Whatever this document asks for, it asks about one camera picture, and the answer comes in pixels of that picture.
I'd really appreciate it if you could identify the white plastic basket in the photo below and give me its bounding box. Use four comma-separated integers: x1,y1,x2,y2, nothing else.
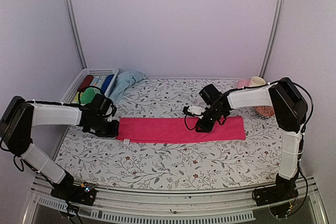
60,68,119,103

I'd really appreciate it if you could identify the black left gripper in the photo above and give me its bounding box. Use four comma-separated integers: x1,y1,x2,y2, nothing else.
89,115,119,137

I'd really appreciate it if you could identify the front aluminium rail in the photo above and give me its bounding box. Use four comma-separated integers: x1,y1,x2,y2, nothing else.
23,176,329,223

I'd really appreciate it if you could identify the left aluminium post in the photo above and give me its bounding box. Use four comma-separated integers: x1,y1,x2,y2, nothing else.
64,0,87,69

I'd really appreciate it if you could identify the cream mug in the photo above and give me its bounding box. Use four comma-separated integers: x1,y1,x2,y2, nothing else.
249,76,266,87

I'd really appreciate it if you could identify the teal patterned rolled towel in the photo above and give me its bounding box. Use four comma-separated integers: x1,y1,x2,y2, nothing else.
90,76,106,88

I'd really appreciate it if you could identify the green rolled towel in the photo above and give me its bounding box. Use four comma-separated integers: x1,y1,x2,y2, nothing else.
78,88,101,104

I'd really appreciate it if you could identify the pink saucer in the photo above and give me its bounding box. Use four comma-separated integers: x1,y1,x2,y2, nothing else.
236,79,250,89

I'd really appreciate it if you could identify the right aluminium post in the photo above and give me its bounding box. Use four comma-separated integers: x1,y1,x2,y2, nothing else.
259,0,285,78

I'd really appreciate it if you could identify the blue rolled towel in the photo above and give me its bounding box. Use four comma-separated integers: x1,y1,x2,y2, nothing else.
101,74,114,93

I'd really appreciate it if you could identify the light blue towel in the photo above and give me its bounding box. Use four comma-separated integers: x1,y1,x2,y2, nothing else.
109,70,146,103

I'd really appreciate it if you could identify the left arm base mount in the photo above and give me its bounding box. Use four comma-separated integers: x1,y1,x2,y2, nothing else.
50,184,97,206

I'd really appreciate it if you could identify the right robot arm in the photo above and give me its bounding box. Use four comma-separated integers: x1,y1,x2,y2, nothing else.
195,77,313,201

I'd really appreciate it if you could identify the pink towel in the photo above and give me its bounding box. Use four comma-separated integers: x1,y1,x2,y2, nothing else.
116,116,246,144

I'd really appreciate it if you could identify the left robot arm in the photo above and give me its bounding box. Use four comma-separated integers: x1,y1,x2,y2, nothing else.
1,94,119,200

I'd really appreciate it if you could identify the yellow rolled towel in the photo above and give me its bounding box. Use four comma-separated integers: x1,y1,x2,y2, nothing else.
72,92,79,104

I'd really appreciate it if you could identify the floral tablecloth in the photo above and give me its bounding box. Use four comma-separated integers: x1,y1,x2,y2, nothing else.
56,79,282,190

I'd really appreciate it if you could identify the dark red rolled towel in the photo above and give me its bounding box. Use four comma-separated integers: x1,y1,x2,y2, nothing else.
78,74,93,92

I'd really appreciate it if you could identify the left black cable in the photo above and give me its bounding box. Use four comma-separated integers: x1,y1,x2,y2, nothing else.
77,86,117,117

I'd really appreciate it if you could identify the aluminium post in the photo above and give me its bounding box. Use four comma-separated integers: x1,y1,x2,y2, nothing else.
64,0,87,69
259,0,285,78

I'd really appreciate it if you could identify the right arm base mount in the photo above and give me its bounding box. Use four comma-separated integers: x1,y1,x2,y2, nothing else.
251,186,299,206

